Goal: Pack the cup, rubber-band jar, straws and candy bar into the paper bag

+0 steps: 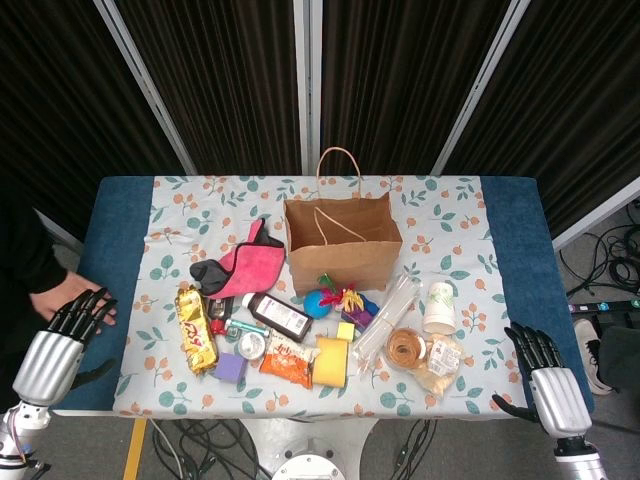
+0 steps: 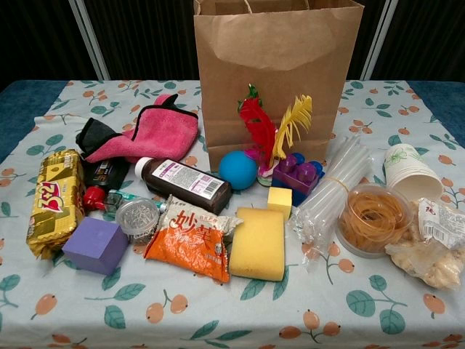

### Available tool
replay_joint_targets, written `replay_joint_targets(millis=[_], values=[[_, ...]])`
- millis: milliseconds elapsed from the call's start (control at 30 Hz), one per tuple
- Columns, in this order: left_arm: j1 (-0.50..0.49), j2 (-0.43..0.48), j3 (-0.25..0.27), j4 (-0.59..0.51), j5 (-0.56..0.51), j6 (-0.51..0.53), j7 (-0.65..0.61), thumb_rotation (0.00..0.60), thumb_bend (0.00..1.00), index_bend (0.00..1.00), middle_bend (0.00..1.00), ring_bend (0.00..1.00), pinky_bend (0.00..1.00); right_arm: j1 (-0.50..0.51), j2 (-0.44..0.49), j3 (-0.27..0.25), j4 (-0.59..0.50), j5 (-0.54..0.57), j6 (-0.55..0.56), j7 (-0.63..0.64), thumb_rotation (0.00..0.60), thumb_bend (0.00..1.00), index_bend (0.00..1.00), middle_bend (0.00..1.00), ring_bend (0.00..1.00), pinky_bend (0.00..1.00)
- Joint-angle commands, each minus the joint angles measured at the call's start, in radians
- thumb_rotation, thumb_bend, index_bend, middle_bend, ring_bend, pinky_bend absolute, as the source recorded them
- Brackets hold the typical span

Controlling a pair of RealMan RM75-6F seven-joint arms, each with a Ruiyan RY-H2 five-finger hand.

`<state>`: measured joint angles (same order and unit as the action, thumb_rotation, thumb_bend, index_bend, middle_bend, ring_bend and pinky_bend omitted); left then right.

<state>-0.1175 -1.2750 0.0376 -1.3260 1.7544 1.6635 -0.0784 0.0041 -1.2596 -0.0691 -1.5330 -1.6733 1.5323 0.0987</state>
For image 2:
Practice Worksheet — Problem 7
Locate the transparent straw bundle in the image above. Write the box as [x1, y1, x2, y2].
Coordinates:
[288, 136, 375, 272]

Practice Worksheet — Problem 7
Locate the clear cup with orange contents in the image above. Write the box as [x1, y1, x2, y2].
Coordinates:
[334, 182, 413, 259]

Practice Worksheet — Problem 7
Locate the white paper cup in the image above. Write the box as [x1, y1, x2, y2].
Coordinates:
[384, 143, 445, 201]

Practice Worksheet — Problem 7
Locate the gold foil biscuit pack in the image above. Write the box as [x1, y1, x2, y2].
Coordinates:
[25, 148, 86, 260]

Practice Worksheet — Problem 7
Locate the clear bag of cream snacks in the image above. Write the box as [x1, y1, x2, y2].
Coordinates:
[384, 198, 465, 291]

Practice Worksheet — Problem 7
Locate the orange snack packet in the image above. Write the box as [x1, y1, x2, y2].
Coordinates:
[143, 194, 244, 284]

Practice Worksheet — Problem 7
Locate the green toothpaste tube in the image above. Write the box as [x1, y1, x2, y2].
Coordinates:
[105, 188, 168, 215]

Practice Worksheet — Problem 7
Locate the black red small pack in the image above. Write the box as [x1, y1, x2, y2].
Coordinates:
[83, 158, 130, 190]

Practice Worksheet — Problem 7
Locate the brown paper shopping bag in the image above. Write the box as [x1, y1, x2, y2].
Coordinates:
[193, 0, 365, 172]

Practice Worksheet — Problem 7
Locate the blue rubber ball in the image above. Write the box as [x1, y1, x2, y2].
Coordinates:
[218, 151, 259, 191]

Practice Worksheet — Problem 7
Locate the brown medicine bottle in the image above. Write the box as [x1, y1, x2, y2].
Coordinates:
[134, 156, 233, 215]

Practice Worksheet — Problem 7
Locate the small yellow foam cube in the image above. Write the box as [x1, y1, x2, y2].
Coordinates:
[267, 187, 294, 221]

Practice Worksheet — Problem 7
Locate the colourful feather shuttlecock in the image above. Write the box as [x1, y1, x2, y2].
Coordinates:
[236, 83, 314, 188]

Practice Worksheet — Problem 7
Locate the purple toy brick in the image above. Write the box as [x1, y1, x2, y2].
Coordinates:
[272, 154, 320, 196]

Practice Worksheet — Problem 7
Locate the blue toy brick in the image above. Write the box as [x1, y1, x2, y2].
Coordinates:
[290, 152, 326, 207]

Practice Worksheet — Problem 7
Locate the large yellow sponge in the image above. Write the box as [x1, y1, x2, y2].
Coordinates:
[228, 206, 286, 283]

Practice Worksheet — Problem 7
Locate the pink microfiber cloth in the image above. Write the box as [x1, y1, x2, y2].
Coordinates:
[85, 93, 200, 164]

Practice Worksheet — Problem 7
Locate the floral print tablecloth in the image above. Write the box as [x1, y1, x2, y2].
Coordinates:
[0, 79, 465, 349]

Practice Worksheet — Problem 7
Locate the small red capped bottle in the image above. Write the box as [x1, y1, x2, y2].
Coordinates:
[82, 185, 107, 211]

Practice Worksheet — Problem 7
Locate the dark grey cloth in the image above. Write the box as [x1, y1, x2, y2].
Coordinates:
[75, 117, 124, 158]

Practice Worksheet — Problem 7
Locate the purple foam cube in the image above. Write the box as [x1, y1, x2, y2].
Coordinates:
[61, 217, 130, 276]

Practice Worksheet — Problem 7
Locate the black screen panel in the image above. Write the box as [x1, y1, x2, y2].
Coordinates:
[347, 0, 384, 81]
[372, 0, 465, 81]
[0, 0, 99, 92]
[83, 0, 201, 81]

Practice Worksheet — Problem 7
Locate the white screen frame post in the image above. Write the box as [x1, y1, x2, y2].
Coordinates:
[68, 0, 110, 81]
[359, 0, 399, 81]

